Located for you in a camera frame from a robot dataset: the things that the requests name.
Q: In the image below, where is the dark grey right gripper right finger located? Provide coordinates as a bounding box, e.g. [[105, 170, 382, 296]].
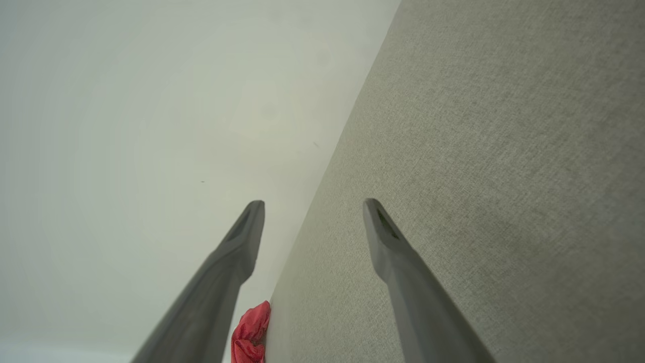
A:
[[363, 198, 498, 363]]

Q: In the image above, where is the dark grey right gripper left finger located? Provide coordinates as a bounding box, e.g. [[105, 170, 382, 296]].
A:
[[130, 200, 266, 363]]

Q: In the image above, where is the red jersey with white sleeves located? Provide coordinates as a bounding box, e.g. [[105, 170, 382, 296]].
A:
[[231, 300, 272, 363]]

